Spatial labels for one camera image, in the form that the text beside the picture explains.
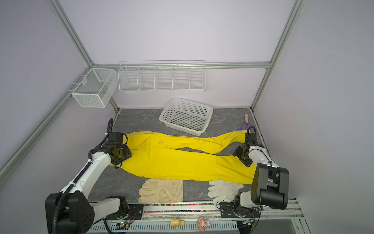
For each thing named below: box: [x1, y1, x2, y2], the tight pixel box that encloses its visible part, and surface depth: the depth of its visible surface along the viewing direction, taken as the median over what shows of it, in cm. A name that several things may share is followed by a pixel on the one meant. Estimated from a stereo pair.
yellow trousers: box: [120, 131, 258, 185], surface depth 94 cm
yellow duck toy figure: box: [170, 216, 186, 229], surface depth 70 cm
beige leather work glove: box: [138, 178, 184, 204], surface depth 82 cm
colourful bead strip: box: [143, 203, 221, 214], surface depth 79 cm
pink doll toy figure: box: [198, 216, 211, 233], surface depth 69 cm
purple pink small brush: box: [241, 113, 251, 131], surface depth 110 cm
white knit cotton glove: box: [207, 179, 245, 207], surface depth 82 cm
